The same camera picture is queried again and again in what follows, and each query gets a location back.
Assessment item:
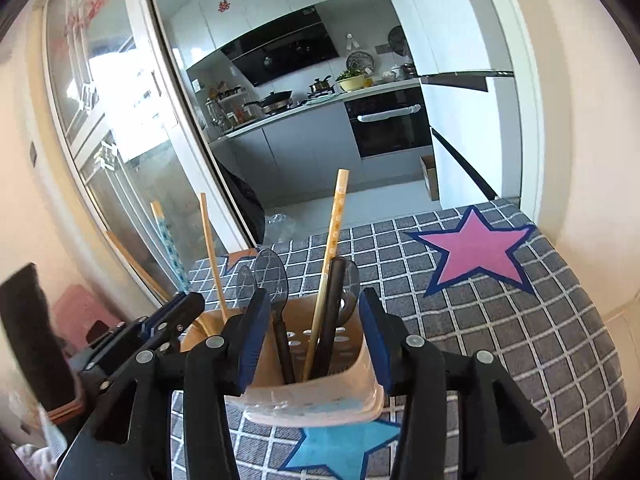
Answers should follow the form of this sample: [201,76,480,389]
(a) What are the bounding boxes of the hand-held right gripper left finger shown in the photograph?
[57,287,274,480]

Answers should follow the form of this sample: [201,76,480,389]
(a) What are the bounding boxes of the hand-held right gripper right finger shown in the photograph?
[357,287,576,480]

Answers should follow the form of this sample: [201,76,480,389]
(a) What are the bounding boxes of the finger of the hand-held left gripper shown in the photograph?
[141,291,207,356]
[79,317,151,376]

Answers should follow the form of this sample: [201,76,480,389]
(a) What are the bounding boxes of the plain bamboo chopstick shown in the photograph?
[200,192,230,322]
[106,231,172,302]

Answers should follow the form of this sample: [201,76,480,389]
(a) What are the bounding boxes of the dark translucent plastic spoon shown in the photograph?
[235,265,258,313]
[254,248,297,385]
[312,258,362,378]

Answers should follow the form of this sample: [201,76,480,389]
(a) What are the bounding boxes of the beige plastic utensil holder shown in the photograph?
[179,294,387,428]

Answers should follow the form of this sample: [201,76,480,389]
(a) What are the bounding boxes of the orange patterned bamboo chopstick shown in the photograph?
[301,169,350,382]

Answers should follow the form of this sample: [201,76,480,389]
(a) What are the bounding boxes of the pink plastic stool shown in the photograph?
[52,284,125,357]

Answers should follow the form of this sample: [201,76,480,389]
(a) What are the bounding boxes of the clear plastic bag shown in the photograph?
[264,213,302,247]

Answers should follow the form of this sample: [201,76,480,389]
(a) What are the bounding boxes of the black bag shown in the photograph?
[214,159,266,244]

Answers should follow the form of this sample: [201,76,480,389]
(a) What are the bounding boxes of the grey checked star tablecloth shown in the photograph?
[170,199,632,480]

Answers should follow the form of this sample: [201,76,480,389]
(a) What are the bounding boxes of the cardboard box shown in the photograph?
[420,154,442,202]

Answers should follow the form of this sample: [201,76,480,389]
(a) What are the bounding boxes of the glass sliding door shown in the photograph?
[44,0,253,302]

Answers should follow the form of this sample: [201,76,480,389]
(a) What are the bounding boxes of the grey lower kitchen cabinets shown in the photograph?
[209,99,365,212]

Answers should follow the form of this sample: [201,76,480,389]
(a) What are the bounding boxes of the spice rack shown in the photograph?
[204,84,257,132]

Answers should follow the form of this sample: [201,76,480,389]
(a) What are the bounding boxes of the black built-in oven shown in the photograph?
[344,86,434,159]

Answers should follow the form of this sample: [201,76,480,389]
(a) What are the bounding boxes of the black wok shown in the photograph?
[243,90,295,115]

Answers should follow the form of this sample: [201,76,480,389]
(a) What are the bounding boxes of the green bowl of vegetables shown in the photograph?
[335,69,369,93]

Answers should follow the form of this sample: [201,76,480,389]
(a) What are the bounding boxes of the patterned round plate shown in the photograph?
[347,51,374,74]

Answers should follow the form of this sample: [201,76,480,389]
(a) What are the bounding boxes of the black range hood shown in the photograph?
[219,6,342,87]

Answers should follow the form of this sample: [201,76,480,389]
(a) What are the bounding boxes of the black round strainer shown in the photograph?
[387,25,410,57]

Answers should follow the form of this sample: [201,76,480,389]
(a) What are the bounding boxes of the white upper kitchen cabinets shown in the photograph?
[169,0,342,70]

